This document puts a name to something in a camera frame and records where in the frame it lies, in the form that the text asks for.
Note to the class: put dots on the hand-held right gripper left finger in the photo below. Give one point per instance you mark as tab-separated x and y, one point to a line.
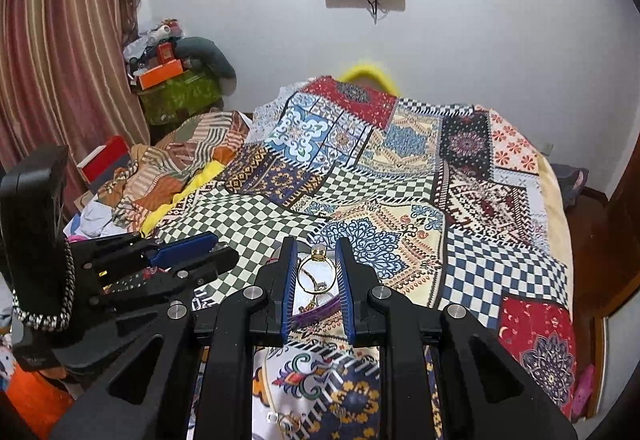
288	280

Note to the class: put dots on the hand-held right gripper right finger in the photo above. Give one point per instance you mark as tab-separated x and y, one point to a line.
345	292

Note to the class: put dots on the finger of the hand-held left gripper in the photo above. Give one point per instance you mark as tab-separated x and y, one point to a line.
185	246
210	263

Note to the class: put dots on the purple bangle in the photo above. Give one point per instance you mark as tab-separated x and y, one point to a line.
320	310

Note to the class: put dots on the pile of white clothes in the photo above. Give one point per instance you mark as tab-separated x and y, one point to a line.
95	220

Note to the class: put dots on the yellow cloth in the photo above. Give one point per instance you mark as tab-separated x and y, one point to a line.
197	180

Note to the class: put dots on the red and white box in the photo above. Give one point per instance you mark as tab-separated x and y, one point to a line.
102	160

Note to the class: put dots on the striped orange green cloth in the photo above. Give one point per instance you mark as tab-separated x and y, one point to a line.
165	160

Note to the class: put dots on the patchwork printed blanket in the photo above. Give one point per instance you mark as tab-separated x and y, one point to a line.
400	220

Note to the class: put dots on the striped red curtain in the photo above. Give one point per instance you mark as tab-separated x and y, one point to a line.
65	45

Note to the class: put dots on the orange box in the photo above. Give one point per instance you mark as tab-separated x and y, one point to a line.
160	75

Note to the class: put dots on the grey plush pillow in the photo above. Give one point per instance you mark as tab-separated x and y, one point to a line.
207	53

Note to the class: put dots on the pile of small clutter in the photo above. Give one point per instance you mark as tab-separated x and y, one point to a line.
150	40

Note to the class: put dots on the yellow fuzzy cushion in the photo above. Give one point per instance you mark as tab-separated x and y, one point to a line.
362	70

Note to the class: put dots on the beige bed sheet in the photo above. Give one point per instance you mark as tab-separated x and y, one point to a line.
557	220

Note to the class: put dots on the dark cloth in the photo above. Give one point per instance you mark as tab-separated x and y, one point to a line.
567	180

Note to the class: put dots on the pink slippers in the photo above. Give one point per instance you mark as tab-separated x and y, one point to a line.
584	390

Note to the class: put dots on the wall outlet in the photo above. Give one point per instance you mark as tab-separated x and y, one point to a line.
548	149

